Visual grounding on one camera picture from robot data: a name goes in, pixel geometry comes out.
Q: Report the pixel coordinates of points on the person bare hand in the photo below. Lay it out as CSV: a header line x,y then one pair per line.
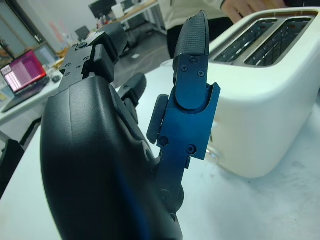
x,y
250,6

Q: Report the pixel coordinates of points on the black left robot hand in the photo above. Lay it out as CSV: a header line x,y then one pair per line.
x,y
95,162

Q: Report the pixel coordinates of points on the person in beige jacket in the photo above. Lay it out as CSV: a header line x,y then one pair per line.
x,y
190,10

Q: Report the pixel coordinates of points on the white two-slot toaster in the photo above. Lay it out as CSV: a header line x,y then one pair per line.
x,y
262,112

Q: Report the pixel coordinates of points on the wood top white desk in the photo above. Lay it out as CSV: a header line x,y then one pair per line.
x,y
140,11

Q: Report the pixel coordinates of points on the open laptop with pink screen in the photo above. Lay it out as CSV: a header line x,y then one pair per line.
x,y
22,72

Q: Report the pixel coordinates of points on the black computer monitor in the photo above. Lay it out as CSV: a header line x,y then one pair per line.
x,y
102,7

